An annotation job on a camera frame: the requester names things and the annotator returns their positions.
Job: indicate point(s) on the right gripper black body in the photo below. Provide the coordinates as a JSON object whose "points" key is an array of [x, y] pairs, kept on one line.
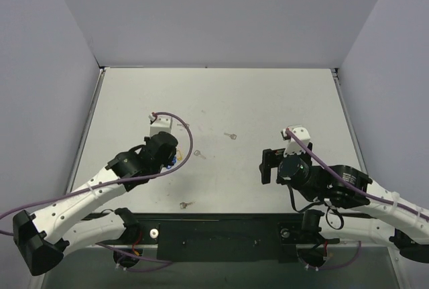
{"points": [[266, 166]]}

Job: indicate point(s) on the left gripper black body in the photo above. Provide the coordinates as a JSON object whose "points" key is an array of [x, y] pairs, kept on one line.
{"points": [[171, 160]]}

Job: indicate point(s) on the blue key tag with keys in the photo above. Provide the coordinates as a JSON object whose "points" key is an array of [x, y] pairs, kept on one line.
{"points": [[172, 163]]}

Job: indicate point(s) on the silver key removed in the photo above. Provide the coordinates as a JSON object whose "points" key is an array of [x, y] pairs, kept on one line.
{"points": [[231, 136]]}

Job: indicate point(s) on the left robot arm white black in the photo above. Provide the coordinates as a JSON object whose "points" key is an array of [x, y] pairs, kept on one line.
{"points": [[45, 236]]}

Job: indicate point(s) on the silver key centre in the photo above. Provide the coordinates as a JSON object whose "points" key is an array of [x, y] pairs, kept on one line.
{"points": [[198, 154]]}

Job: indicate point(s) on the white head key front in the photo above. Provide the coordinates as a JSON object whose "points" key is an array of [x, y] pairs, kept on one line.
{"points": [[184, 205]]}

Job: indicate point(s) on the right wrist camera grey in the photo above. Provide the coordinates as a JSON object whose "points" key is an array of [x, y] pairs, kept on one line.
{"points": [[290, 134]]}

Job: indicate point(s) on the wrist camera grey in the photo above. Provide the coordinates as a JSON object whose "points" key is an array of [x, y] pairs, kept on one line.
{"points": [[290, 134], [159, 124]]}

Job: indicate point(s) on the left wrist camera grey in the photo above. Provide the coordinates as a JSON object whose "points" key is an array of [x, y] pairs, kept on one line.
{"points": [[159, 124]]}

